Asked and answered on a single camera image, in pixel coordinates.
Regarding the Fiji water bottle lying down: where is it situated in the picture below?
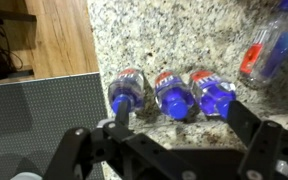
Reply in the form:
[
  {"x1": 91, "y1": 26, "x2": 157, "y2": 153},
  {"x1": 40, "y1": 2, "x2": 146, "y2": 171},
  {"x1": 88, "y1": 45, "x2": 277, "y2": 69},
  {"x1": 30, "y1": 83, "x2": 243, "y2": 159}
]
[{"x1": 238, "y1": 0, "x2": 288, "y2": 89}]

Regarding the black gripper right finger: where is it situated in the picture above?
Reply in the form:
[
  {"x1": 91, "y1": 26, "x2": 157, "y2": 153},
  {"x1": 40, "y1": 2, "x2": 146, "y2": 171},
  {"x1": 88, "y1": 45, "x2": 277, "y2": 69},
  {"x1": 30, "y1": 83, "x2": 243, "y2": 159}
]
[{"x1": 227, "y1": 99, "x2": 288, "y2": 180}]

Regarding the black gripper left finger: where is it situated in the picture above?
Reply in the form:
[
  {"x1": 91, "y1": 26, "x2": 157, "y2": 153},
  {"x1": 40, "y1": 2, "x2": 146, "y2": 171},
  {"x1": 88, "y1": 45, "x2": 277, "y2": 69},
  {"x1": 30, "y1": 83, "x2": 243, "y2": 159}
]
[{"x1": 43, "y1": 99, "x2": 198, "y2": 180}]

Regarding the white trash bin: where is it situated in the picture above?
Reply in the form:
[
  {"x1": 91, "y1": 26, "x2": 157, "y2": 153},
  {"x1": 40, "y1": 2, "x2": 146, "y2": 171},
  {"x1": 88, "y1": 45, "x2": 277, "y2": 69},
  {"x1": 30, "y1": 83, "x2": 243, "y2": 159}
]
[{"x1": 9, "y1": 171, "x2": 44, "y2": 180}]

